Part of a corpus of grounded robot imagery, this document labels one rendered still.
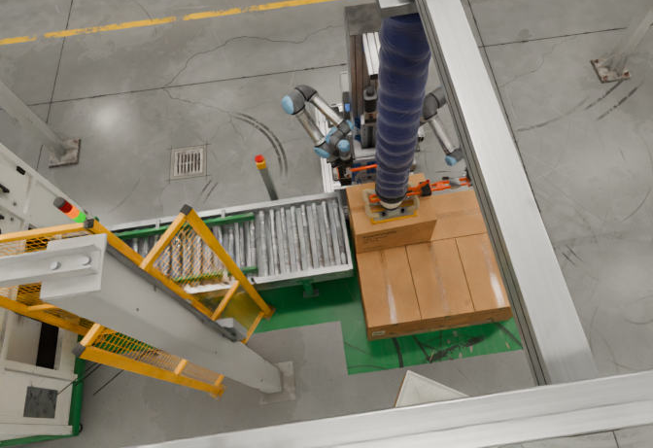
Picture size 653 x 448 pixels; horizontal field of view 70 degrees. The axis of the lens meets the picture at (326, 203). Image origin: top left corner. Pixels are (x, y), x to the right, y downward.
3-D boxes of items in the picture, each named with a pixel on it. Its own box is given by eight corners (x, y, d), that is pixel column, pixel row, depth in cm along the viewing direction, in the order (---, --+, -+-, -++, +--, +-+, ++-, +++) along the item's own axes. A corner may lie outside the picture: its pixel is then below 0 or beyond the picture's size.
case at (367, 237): (357, 254, 373) (356, 234, 337) (347, 209, 391) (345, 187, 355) (430, 240, 373) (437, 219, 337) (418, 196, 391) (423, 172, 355)
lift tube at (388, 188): (378, 206, 323) (383, 114, 230) (372, 179, 333) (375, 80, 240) (410, 201, 323) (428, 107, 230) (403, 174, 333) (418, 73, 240)
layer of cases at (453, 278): (367, 337, 382) (368, 327, 347) (349, 226, 427) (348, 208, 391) (513, 316, 381) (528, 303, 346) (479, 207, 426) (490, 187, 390)
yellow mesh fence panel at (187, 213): (218, 400, 383) (77, 368, 196) (209, 394, 386) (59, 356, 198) (276, 308, 413) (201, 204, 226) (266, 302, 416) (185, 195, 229)
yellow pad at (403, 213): (371, 224, 340) (371, 222, 335) (368, 212, 344) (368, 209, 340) (417, 216, 340) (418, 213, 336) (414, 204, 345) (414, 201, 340)
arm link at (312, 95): (303, 82, 333) (352, 130, 334) (292, 91, 330) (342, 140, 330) (306, 75, 322) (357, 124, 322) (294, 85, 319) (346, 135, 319)
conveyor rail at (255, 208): (78, 245, 411) (66, 237, 394) (79, 240, 413) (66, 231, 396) (338, 206, 408) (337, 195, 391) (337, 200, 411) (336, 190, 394)
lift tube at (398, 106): (378, 175, 282) (387, 6, 171) (371, 142, 293) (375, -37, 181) (418, 169, 282) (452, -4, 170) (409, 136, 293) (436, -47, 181)
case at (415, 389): (382, 436, 307) (385, 436, 272) (402, 376, 323) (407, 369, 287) (473, 479, 293) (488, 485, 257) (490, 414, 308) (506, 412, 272)
